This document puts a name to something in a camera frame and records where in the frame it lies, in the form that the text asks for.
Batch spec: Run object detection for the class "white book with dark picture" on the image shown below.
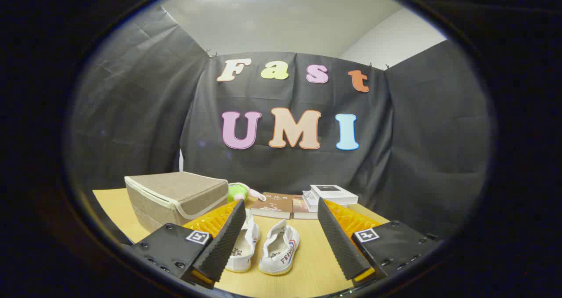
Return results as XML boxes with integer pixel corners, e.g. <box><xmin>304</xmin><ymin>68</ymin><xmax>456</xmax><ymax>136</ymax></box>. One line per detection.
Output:
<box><xmin>310</xmin><ymin>184</ymin><xmax>359</xmax><ymax>205</ymax></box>

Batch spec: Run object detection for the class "thick white book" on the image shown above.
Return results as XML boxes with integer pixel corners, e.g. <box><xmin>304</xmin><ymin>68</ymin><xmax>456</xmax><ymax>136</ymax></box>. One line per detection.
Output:
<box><xmin>302</xmin><ymin>190</ymin><xmax>320</xmax><ymax>212</ymax></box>

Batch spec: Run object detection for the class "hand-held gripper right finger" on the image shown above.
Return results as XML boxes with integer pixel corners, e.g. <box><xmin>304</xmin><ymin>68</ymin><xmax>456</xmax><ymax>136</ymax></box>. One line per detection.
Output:
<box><xmin>317</xmin><ymin>197</ymin><xmax>443</xmax><ymax>285</ymax></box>

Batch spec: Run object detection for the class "green and pink plush toy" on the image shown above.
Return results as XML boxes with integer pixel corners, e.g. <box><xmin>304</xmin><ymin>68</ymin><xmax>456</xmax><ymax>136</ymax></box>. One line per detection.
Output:
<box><xmin>227</xmin><ymin>182</ymin><xmax>267</xmax><ymax>203</ymax></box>

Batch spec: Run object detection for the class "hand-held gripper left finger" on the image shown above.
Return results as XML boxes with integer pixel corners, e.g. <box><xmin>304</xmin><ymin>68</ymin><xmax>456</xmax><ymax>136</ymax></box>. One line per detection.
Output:
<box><xmin>131</xmin><ymin>199</ymin><xmax>247</xmax><ymax>290</ymax></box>

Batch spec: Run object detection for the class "large brown book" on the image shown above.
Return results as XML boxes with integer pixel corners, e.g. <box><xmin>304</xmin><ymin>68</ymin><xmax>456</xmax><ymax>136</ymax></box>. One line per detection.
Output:
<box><xmin>250</xmin><ymin>193</ymin><xmax>294</xmax><ymax>220</ymax></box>

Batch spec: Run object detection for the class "white canvas shoe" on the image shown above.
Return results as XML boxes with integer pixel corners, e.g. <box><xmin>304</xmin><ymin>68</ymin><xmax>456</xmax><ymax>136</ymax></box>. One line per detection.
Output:
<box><xmin>258</xmin><ymin>219</ymin><xmax>301</xmax><ymax>276</ymax></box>
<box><xmin>225</xmin><ymin>209</ymin><xmax>260</xmax><ymax>273</ymax></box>

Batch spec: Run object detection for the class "beige fabric storage box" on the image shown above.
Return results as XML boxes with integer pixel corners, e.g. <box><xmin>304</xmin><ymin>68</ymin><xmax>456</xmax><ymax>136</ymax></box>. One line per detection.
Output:
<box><xmin>124</xmin><ymin>172</ymin><xmax>229</xmax><ymax>233</ymax></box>

